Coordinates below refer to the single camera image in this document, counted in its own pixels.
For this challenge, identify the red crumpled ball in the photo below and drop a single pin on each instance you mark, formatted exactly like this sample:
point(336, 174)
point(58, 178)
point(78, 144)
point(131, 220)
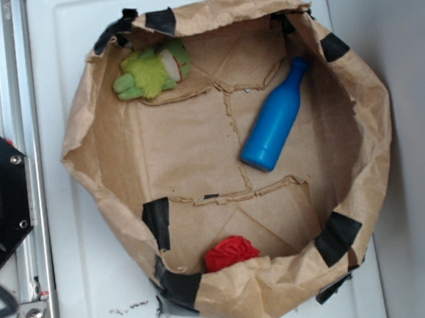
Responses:
point(228, 252)

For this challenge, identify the blue plastic bottle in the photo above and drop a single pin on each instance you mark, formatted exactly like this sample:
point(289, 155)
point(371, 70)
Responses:
point(275, 120)

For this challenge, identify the green plush frog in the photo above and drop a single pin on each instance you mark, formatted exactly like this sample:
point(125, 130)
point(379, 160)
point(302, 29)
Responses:
point(151, 71)

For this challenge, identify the aluminium frame rail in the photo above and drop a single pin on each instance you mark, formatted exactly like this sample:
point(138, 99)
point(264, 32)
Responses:
point(34, 263)

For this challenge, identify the brown paper bag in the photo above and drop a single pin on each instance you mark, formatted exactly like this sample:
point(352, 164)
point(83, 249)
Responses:
point(166, 174)

